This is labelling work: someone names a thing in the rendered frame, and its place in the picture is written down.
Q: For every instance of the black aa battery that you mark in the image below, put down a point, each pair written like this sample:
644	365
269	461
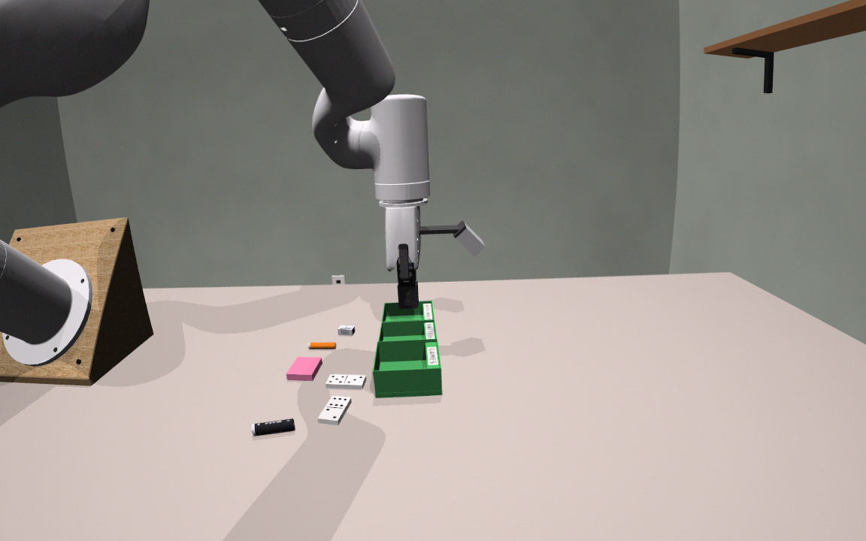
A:
273	427

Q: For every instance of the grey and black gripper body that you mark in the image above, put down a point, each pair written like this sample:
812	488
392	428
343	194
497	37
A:
402	224

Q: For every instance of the green three-compartment bin rack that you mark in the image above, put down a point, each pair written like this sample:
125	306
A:
401	346

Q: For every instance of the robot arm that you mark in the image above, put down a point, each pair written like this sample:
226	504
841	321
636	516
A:
57	48

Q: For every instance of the white domino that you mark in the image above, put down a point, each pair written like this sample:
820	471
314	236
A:
346	381
334	410

